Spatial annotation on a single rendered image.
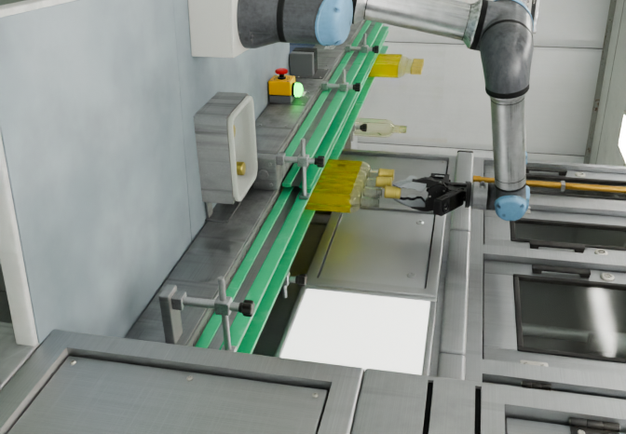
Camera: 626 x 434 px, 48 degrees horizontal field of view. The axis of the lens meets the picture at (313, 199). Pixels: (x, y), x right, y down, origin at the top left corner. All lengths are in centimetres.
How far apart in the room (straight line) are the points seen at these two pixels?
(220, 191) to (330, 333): 42
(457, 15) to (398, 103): 643
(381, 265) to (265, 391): 94
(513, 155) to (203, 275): 77
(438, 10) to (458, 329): 73
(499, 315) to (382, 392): 87
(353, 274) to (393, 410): 92
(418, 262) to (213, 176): 60
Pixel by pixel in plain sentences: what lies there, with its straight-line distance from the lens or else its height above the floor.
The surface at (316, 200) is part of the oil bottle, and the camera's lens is 195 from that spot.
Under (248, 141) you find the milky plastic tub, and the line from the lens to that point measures 180.
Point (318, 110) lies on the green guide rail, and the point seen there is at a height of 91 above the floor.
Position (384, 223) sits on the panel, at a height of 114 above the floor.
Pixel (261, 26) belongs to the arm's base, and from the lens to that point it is 160.
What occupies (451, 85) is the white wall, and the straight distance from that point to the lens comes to 800.
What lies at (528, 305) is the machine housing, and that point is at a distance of 188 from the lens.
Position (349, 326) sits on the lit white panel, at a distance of 168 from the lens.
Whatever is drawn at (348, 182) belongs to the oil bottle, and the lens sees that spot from 199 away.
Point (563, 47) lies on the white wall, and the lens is 793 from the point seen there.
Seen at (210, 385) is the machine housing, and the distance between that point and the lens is 104.
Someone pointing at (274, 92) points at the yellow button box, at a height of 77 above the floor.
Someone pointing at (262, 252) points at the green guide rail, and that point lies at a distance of 165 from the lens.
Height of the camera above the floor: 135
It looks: 11 degrees down
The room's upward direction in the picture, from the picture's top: 94 degrees clockwise
